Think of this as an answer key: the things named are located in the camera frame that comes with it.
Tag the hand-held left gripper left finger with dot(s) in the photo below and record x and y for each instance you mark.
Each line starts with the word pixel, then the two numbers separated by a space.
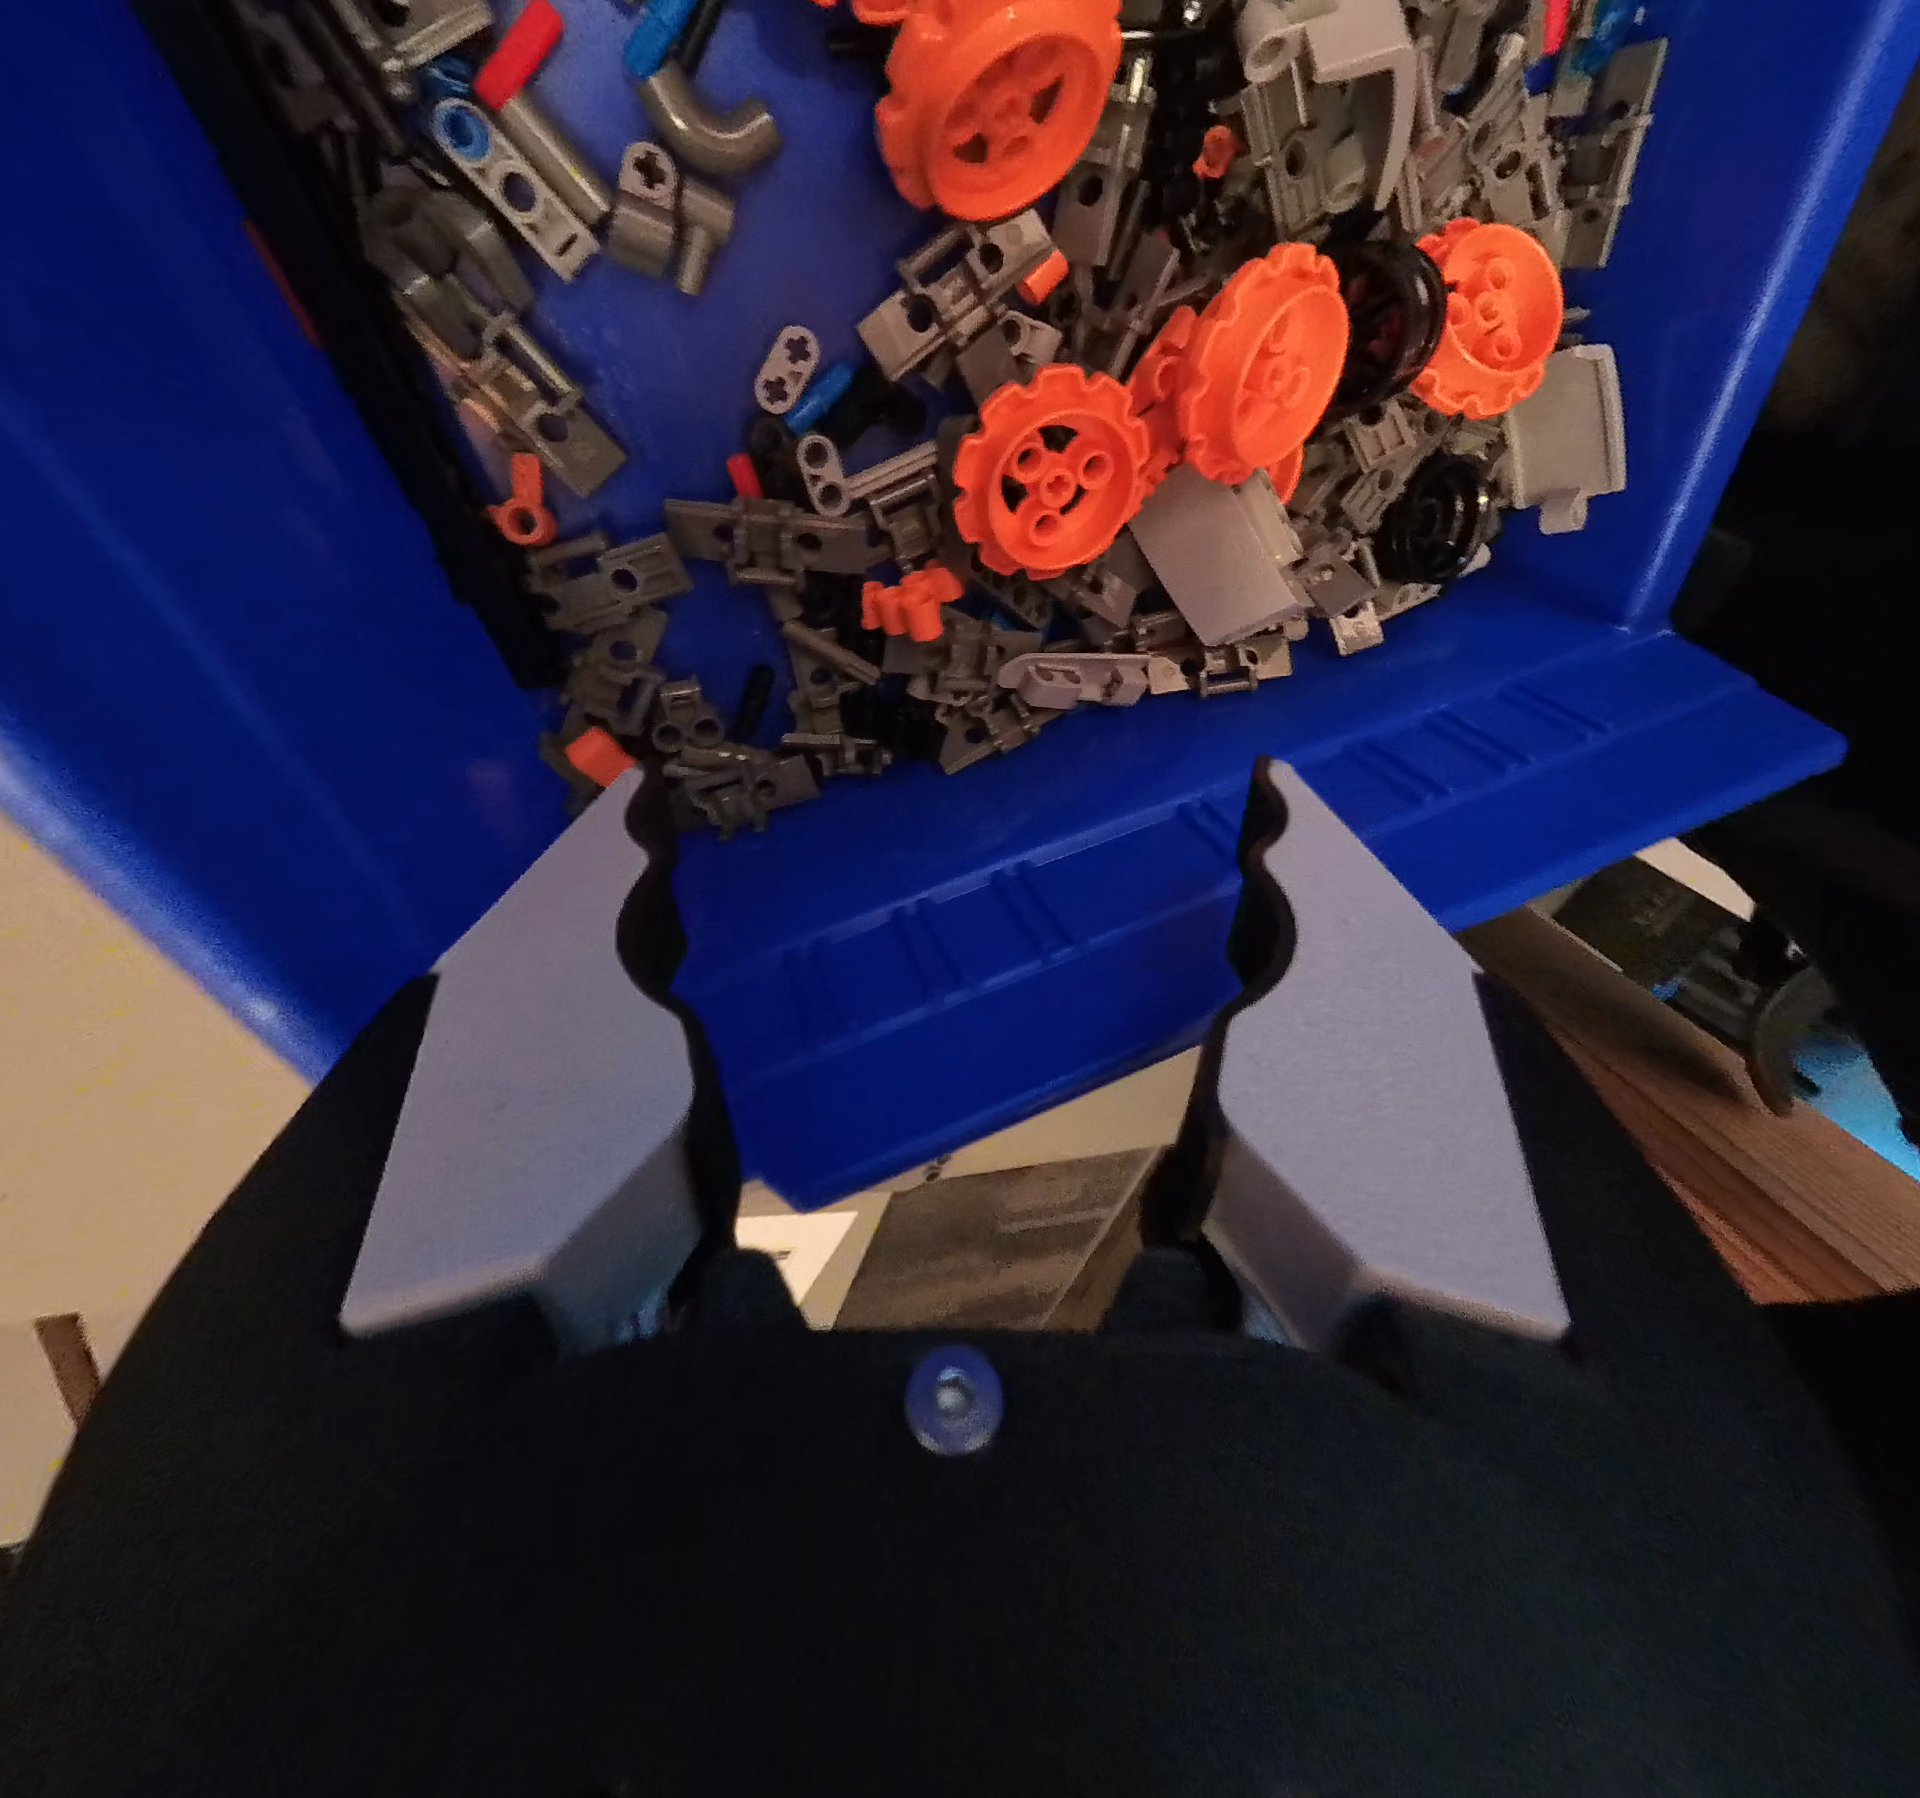
pixel 524 1122

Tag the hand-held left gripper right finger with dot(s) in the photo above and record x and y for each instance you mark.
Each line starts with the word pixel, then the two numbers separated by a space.
pixel 1380 1122

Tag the blue parts bin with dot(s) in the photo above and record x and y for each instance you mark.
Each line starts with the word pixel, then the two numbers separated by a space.
pixel 976 928

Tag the pile of toy building parts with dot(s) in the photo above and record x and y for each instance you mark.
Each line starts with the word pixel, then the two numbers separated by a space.
pixel 780 539

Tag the orange toy gear wheel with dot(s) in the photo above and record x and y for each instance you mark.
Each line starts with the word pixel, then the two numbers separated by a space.
pixel 999 507

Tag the black toy wheel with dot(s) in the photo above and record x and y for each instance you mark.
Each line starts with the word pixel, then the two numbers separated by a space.
pixel 1395 328
pixel 1433 522

